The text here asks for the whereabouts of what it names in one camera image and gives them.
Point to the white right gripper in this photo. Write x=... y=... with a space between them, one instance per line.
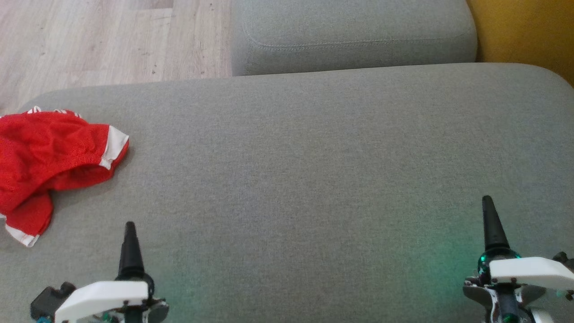
x=529 y=271

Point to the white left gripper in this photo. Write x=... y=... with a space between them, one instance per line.
x=103 y=298

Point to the red shorts white trim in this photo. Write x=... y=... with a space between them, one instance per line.
x=45 y=148

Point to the large grey sofa seat cushion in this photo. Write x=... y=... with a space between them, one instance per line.
x=291 y=179

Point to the large yellow sofa backrest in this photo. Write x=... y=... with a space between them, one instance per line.
x=529 y=31

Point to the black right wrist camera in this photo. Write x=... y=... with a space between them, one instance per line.
x=563 y=259

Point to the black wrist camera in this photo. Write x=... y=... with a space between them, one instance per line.
x=563 y=259
x=49 y=300

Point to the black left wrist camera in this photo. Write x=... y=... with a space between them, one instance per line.
x=49 y=300

